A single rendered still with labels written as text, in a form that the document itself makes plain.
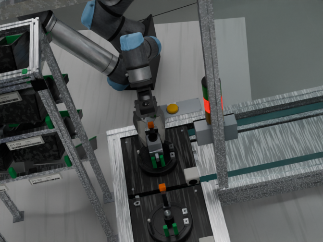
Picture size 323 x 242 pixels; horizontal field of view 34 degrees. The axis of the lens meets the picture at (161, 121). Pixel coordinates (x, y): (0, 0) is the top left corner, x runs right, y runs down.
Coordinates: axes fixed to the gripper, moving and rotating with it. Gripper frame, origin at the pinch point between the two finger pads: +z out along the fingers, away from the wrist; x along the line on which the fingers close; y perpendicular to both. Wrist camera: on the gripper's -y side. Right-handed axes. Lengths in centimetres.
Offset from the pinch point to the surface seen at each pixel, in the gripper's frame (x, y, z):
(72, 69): 30, 64, -26
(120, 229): 15.9, -10.3, 23.0
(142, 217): 8.5, -9.4, 20.9
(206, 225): -10.6, -15.2, 25.7
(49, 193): 41.3, 16.4, 13.9
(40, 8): 6, -106, -40
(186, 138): -11.0, 11.6, 3.6
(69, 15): 49, 239, -59
